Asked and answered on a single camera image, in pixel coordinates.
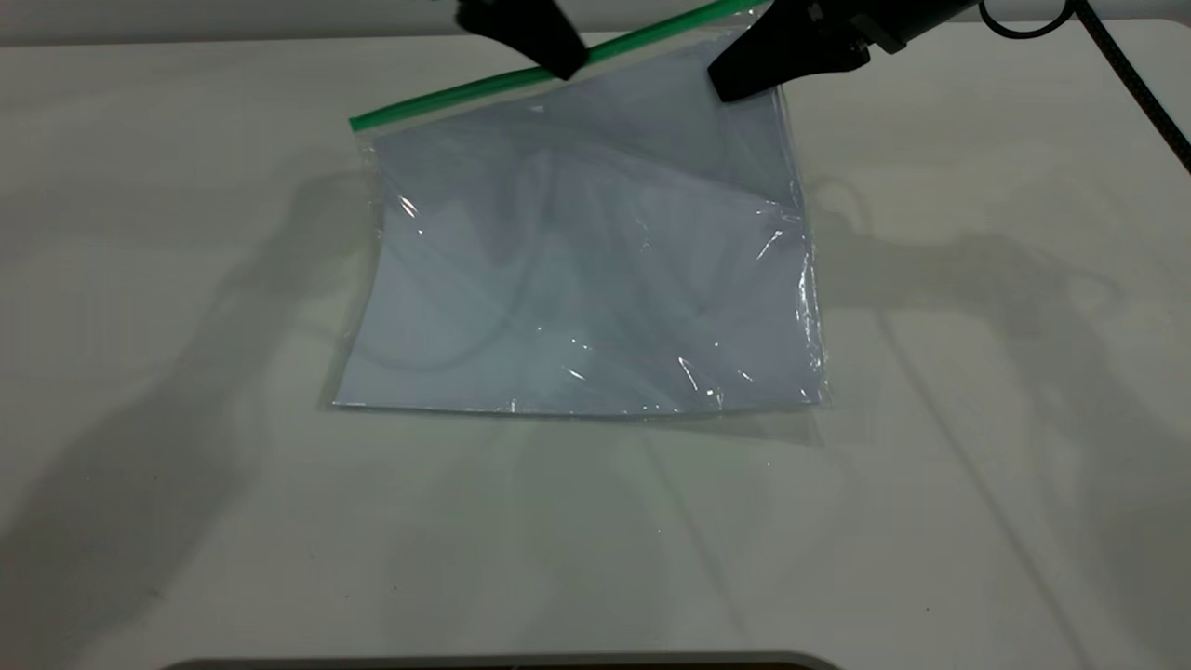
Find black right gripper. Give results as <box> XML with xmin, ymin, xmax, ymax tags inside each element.
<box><xmin>707</xmin><ymin>0</ymin><xmax>978</xmax><ymax>103</ymax></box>

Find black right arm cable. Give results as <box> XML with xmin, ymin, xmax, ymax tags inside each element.
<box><xmin>977</xmin><ymin>0</ymin><xmax>1191</xmax><ymax>173</ymax></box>

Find clear zip bag green seal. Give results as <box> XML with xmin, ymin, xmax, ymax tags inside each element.
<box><xmin>330</xmin><ymin>0</ymin><xmax>831</xmax><ymax>420</ymax></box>

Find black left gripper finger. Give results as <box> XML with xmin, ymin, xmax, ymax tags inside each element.
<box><xmin>454</xmin><ymin>0</ymin><xmax>570</xmax><ymax>80</ymax></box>
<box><xmin>502</xmin><ymin>0</ymin><xmax>589</xmax><ymax>77</ymax></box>

